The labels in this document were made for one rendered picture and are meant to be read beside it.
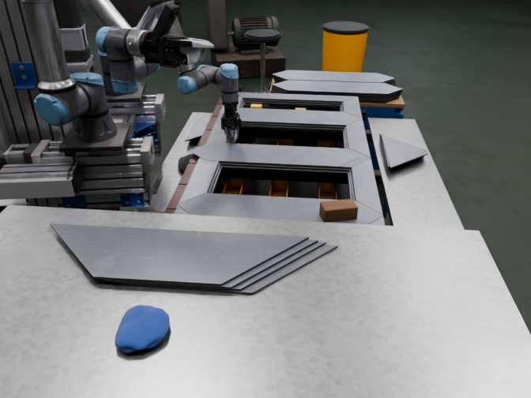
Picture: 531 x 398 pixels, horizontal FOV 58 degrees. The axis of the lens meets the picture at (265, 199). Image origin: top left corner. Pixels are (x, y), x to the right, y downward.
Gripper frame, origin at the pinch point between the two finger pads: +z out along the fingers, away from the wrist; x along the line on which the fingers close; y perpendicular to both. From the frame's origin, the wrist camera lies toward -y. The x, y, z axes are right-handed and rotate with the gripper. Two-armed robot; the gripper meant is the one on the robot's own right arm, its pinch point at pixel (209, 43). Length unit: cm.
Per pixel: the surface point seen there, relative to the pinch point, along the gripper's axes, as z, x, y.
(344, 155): 28, -75, 51
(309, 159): 15, -67, 52
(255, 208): 8, -23, 58
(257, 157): -7, -60, 53
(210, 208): -7, -17, 59
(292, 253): 36, 27, 43
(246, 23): -164, -425, 31
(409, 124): 50, -146, 51
